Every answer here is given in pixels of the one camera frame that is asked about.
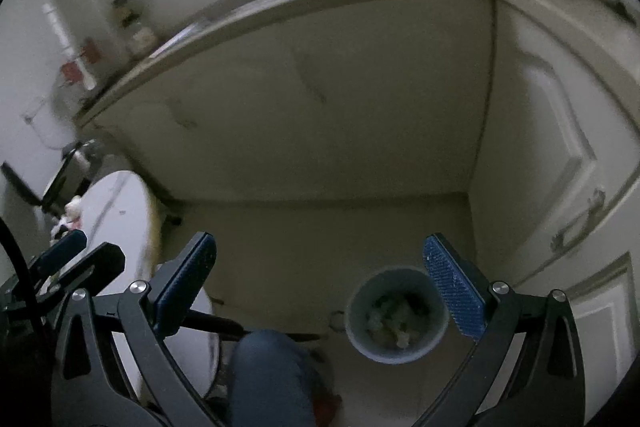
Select grey trash bin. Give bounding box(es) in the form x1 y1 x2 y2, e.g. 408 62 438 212
345 268 449 365

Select round white marble table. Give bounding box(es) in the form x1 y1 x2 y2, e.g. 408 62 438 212
75 170 221 408

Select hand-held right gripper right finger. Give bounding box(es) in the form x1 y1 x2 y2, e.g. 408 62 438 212
415 233 586 427

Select red slipper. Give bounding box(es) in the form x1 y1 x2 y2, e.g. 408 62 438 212
315 394 344 423

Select cream kitchen cabinets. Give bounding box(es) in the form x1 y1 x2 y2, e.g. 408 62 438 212
95 0 640 388

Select pile of paper scraps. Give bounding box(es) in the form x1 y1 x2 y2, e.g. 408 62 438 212
362 292 433 350

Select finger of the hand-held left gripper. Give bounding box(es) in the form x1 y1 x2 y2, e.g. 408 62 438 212
44 243 126 304
30 229 88 277

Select person's right leg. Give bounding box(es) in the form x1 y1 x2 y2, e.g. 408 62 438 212
227 329 321 427

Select white power cable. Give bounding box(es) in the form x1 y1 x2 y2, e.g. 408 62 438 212
22 104 66 152

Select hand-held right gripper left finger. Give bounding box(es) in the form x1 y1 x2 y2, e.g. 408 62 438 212
50 231 218 427

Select black table leg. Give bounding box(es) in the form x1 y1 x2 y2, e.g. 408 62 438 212
185 311 321 343

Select glass jar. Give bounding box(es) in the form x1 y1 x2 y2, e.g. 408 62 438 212
125 24 158 58

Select beige kitchen counter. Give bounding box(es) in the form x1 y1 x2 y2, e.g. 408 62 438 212
75 0 640 132

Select black cable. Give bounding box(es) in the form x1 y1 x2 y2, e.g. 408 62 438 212
0 217 42 333

